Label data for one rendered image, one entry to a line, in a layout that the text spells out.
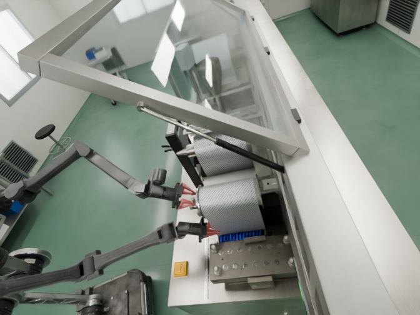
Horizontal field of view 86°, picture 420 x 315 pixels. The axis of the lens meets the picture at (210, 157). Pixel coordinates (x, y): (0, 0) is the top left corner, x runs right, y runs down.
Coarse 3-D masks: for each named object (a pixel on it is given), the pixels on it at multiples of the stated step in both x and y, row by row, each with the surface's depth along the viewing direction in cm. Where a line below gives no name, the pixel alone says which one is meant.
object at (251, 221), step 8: (232, 216) 97; (240, 216) 97; (248, 216) 97; (256, 216) 97; (216, 224) 102; (224, 224) 102; (232, 224) 102; (240, 224) 102; (248, 224) 102; (256, 224) 102; (224, 232) 108; (232, 232) 108; (240, 232) 108
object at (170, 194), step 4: (176, 184) 101; (164, 188) 97; (168, 188) 97; (172, 188) 99; (176, 188) 99; (164, 192) 96; (168, 192) 96; (172, 192) 97; (176, 192) 97; (164, 196) 96; (168, 196) 96; (172, 196) 97; (176, 196) 96; (168, 200) 98; (172, 200) 98; (176, 200) 94; (172, 204) 98
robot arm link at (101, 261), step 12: (156, 228) 101; (168, 228) 101; (144, 240) 100; (156, 240) 99; (96, 252) 103; (108, 252) 101; (120, 252) 100; (132, 252) 100; (96, 264) 99; (108, 264) 101; (96, 276) 99
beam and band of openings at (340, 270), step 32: (288, 96) 65; (288, 160) 50; (320, 160) 47; (288, 192) 53; (320, 192) 43; (320, 224) 39; (352, 224) 37; (320, 256) 36; (352, 256) 34; (320, 288) 34; (352, 288) 32; (384, 288) 31
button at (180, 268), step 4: (176, 264) 118; (180, 264) 117; (184, 264) 117; (176, 268) 117; (180, 268) 116; (184, 268) 115; (176, 272) 115; (180, 272) 114; (184, 272) 114; (176, 276) 115; (180, 276) 115
